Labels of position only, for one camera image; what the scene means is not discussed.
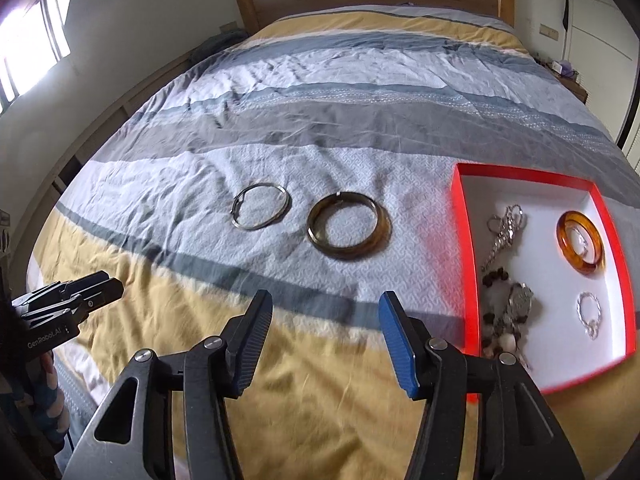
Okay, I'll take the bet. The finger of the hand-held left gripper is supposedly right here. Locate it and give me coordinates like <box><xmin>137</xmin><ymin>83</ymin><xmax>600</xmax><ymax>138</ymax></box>
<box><xmin>22</xmin><ymin>280</ymin><xmax>125</xmax><ymax>331</ymax></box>
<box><xmin>12</xmin><ymin>270</ymin><xmax>111</xmax><ymax>312</ymax></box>

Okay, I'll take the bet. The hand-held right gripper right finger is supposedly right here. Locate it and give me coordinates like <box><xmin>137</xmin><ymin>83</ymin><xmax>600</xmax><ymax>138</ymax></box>
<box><xmin>378</xmin><ymin>290</ymin><xmax>586</xmax><ymax>480</ymax></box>

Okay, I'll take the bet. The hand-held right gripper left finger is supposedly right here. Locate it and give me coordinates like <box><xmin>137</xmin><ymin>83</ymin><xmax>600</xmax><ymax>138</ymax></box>
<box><xmin>70</xmin><ymin>289</ymin><xmax>274</xmax><ymax>480</ymax></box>

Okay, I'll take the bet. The dark brown bangle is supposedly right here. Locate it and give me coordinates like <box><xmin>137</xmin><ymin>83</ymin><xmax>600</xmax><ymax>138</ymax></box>
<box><xmin>306</xmin><ymin>191</ymin><xmax>394</xmax><ymax>261</ymax></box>

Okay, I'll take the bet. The silver bangle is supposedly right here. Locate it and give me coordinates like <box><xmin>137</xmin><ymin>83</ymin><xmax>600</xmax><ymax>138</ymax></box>
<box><xmin>231</xmin><ymin>182</ymin><xmax>291</xmax><ymax>232</ymax></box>

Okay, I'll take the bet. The silver keyring chain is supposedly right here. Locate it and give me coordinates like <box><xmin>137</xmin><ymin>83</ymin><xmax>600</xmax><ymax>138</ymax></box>
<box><xmin>481</xmin><ymin>203</ymin><xmax>527</xmax><ymax>274</ymax></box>

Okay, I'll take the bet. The red jewelry box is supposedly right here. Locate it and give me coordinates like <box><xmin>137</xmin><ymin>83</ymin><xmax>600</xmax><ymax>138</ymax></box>
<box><xmin>450</xmin><ymin>162</ymin><xmax>630</xmax><ymax>404</ymax></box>

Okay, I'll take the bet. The silver hoop ring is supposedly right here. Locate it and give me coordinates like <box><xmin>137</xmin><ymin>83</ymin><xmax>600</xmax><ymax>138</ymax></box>
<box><xmin>571</xmin><ymin>227</ymin><xmax>592</xmax><ymax>257</ymax></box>

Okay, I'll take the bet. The person's left hand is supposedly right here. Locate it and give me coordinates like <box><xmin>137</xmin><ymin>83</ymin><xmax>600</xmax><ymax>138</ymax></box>
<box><xmin>30</xmin><ymin>350</ymin><xmax>67</xmax><ymax>438</ymax></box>

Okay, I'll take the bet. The silver watch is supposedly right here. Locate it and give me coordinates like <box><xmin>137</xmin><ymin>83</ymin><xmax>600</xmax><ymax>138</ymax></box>
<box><xmin>507</xmin><ymin>282</ymin><xmax>535</xmax><ymax>322</ymax></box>

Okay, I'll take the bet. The amber bangle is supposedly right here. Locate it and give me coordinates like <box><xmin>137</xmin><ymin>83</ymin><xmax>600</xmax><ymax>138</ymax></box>
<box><xmin>556</xmin><ymin>211</ymin><xmax>605</xmax><ymax>277</ymax></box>

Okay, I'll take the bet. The striped bed blanket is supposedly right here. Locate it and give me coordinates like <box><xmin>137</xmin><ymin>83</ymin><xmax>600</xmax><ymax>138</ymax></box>
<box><xmin>15</xmin><ymin>5</ymin><xmax>640</xmax><ymax>480</ymax></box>

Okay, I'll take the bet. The window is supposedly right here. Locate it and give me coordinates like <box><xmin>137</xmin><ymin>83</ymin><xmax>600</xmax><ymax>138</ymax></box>
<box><xmin>0</xmin><ymin>0</ymin><xmax>84</xmax><ymax>112</ymax></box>

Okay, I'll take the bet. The blue-grey cloth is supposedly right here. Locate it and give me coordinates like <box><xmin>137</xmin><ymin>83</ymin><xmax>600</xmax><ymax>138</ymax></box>
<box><xmin>192</xmin><ymin>30</ymin><xmax>249</xmax><ymax>64</ymax></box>

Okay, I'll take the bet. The wooden nightstand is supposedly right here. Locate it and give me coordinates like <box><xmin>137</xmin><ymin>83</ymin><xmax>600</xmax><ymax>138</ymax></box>
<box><xmin>542</xmin><ymin>57</ymin><xmax>589</xmax><ymax>106</ymax></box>

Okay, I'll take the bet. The white wardrobe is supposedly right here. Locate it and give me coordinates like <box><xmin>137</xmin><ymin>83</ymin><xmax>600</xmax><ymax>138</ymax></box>
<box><xmin>562</xmin><ymin>0</ymin><xmax>640</xmax><ymax>171</ymax></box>

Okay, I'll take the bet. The dark bead bracelet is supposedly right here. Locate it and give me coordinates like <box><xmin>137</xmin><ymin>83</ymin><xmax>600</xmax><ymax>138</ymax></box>
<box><xmin>481</xmin><ymin>269</ymin><xmax>539</xmax><ymax>372</ymax></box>

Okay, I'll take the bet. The silver chain bracelet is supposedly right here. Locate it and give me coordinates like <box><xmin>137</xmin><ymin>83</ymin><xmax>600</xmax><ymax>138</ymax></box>
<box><xmin>576</xmin><ymin>291</ymin><xmax>602</xmax><ymax>341</ymax></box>

